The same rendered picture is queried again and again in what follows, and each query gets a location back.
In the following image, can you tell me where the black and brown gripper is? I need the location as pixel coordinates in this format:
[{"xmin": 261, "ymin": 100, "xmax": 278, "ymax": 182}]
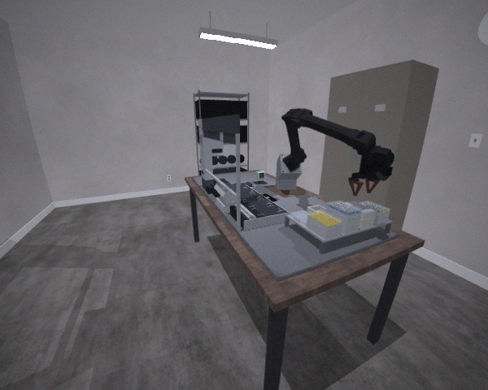
[{"xmin": 348, "ymin": 161, "xmax": 380, "ymax": 196}]

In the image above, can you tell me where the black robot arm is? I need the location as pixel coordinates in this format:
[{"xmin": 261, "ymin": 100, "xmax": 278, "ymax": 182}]
[{"xmin": 281, "ymin": 108, "xmax": 394, "ymax": 181}]

